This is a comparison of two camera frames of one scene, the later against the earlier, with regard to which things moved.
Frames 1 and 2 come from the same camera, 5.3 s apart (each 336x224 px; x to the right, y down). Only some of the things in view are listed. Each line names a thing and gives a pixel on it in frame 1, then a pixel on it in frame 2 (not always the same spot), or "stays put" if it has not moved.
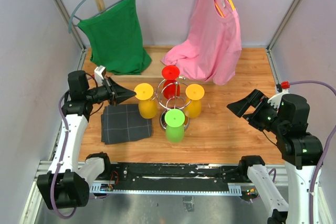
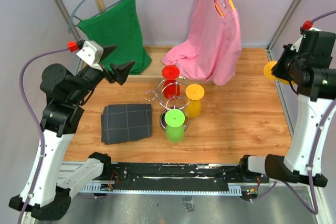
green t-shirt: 116,39 stays put
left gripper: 115,91 -> 121,71
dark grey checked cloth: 124,122 stays put
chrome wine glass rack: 174,95 stays put
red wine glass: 171,88 stays put
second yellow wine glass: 195,92 stays put
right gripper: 255,98 -> 277,70
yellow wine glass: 147,106 -> 267,71
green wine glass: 174,120 stays put
